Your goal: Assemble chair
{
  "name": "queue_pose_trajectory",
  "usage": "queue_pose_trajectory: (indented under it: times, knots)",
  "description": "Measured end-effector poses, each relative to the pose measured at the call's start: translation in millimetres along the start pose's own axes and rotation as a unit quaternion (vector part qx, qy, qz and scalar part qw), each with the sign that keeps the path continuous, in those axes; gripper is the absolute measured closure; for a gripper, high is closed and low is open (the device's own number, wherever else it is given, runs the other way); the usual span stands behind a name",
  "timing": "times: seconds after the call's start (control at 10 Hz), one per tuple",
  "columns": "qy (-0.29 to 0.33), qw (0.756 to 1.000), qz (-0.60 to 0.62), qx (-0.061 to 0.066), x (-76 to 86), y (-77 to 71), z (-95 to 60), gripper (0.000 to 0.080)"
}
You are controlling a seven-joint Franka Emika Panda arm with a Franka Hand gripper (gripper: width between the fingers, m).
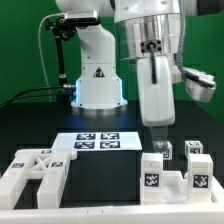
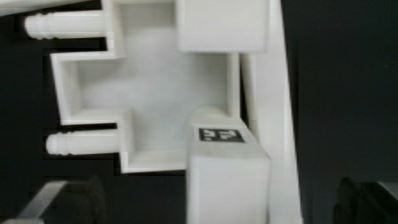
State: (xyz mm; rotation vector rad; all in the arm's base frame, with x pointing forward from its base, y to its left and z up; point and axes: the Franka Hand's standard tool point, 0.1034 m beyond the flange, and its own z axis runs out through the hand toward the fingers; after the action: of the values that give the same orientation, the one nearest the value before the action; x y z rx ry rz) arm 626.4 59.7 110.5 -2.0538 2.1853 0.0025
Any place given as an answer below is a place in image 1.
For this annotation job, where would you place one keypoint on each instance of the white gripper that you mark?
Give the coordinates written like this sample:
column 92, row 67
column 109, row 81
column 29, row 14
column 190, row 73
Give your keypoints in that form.
column 156, row 100

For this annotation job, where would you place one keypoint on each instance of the white chair seat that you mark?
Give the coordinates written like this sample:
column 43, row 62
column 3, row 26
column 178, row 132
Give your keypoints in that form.
column 174, row 188

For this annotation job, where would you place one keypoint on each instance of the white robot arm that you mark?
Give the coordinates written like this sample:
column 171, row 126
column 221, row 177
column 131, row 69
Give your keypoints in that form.
column 149, row 33

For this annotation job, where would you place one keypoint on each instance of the white tagged nut cube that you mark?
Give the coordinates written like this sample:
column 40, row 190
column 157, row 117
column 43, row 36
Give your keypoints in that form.
column 193, row 147
column 167, row 155

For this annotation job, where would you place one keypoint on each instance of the white tagged nut cube right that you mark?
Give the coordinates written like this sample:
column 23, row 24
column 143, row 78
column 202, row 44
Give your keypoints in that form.
column 193, row 147

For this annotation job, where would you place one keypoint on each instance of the white base tag plate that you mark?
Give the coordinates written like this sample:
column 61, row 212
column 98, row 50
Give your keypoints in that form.
column 97, row 141

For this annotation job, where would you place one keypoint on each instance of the white U-shaped fence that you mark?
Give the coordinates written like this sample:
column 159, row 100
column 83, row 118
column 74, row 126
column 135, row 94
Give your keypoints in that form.
column 188, row 213

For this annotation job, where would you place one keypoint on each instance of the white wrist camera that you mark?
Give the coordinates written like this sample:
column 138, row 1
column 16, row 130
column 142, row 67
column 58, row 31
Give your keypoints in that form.
column 200, row 85

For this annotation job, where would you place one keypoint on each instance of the white chair back frame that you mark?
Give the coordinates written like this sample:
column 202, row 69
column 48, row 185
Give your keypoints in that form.
column 49, row 166

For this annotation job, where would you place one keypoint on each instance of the silver camera on stand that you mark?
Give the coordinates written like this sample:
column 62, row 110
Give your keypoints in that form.
column 81, row 17

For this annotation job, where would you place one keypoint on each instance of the black camera stand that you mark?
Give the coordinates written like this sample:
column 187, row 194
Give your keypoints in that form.
column 62, row 31

